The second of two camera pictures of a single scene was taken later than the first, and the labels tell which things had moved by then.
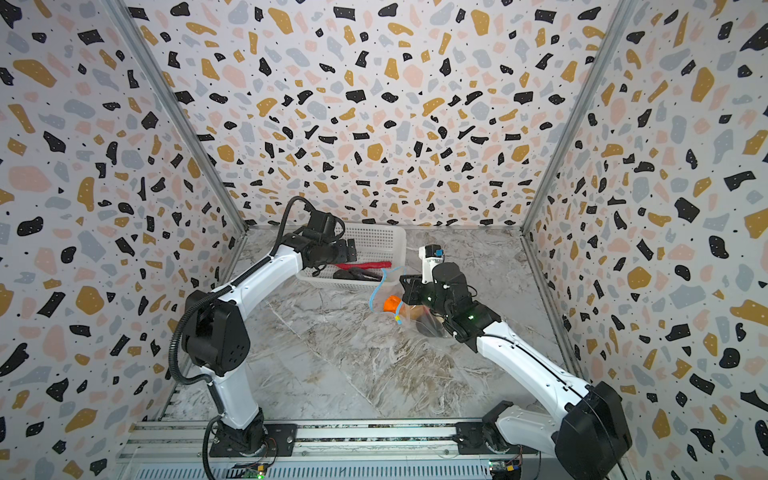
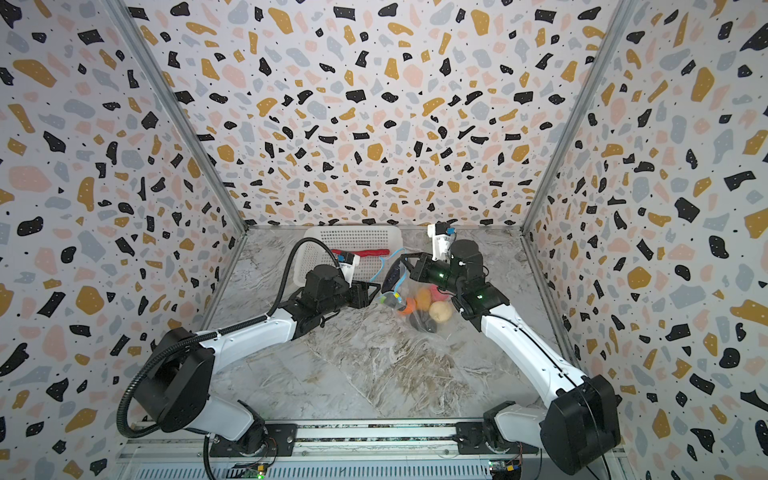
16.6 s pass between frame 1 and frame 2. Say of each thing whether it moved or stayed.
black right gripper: moved
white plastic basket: stayed
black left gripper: moved
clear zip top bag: moved
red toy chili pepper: moved
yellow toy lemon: moved
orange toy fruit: moved
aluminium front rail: stayed
